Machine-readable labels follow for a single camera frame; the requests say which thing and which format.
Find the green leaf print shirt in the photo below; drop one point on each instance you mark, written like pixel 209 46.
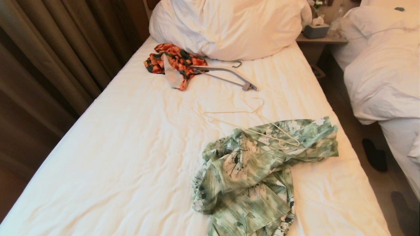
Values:
pixel 249 177

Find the grey hanger with clips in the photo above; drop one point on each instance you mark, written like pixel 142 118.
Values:
pixel 246 87

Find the orange floral garment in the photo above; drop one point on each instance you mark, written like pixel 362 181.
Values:
pixel 178 59

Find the large white pillow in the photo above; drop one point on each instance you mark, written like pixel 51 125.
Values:
pixel 229 26

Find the brown rimmed floor tray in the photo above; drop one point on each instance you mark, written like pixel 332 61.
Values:
pixel 318 72

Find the grey tissue box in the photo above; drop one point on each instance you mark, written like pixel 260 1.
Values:
pixel 315 31

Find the wooden nightstand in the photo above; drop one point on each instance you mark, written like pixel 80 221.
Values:
pixel 323 41

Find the white flower plant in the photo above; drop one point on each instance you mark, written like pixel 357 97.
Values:
pixel 316 4

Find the clear plastic bottle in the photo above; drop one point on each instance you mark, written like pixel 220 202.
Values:
pixel 338 19

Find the black slipper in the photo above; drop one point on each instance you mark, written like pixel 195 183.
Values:
pixel 405 213
pixel 375 157

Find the white duvet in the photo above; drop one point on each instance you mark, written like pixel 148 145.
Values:
pixel 384 75

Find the small white pillow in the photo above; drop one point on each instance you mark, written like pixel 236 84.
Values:
pixel 387 18

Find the small green item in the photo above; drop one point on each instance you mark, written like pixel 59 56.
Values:
pixel 399 9

